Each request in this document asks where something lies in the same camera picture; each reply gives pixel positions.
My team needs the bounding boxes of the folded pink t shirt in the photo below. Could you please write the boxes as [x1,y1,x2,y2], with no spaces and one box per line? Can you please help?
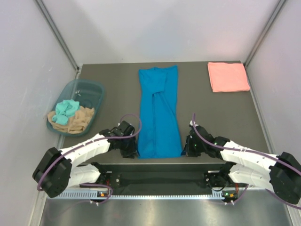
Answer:
[207,62,250,93]

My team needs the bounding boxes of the slotted cable duct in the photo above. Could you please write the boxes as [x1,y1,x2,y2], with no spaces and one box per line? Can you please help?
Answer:
[60,189,237,200]

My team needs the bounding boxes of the beige t shirt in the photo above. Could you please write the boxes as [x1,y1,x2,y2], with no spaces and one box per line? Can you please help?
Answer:
[48,106,95,134]

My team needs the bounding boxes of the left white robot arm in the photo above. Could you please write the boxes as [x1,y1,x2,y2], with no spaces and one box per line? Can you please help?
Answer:
[32,121,138,198]

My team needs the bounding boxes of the teal plastic basin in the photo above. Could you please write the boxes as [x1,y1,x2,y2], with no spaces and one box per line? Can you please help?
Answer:
[47,79,104,137]

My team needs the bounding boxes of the aluminium frame post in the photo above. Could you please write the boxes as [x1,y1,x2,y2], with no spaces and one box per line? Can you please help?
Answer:
[243,0,286,66]
[34,0,79,71]

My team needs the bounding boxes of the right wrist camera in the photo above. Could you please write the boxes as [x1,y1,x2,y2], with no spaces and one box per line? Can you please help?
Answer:
[189,120,199,128]

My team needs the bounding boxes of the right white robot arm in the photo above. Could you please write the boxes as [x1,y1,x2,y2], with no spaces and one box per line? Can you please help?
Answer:
[182,121,301,205]

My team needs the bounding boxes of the blue t shirt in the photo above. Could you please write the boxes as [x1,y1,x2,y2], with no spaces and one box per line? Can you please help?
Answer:
[138,65,182,159]

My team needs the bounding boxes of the mint green t shirt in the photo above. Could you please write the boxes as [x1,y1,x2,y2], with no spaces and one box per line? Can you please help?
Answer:
[52,99,80,126]

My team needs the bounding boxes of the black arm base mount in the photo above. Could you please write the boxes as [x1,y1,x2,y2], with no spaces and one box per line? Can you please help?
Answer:
[92,162,224,190]

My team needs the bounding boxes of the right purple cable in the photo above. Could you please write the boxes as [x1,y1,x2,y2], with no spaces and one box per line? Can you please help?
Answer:
[191,113,301,210]

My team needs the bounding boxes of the right aluminium frame post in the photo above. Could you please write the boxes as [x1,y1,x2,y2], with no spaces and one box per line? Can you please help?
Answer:
[243,0,286,66]

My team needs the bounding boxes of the left aluminium frame post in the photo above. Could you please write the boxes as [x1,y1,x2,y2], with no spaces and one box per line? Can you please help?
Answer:
[34,0,79,71]

